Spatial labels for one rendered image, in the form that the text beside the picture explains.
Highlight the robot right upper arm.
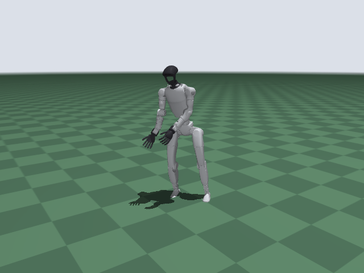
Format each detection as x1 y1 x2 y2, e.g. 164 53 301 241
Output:
158 88 166 117

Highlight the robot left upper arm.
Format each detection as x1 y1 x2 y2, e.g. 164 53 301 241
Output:
183 86 196 115

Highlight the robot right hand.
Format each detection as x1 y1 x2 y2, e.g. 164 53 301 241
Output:
142 129 159 149

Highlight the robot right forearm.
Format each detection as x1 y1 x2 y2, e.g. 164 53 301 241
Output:
153 112 164 134

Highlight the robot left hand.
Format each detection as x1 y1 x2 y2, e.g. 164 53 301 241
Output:
159 125 175 145

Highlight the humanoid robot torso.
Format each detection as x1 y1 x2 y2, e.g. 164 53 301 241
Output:
164 84 193 136

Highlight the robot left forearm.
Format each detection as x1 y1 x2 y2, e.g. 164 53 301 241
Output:
172 110 191 131

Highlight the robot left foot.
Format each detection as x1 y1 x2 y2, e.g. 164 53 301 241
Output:
202 193 210 202

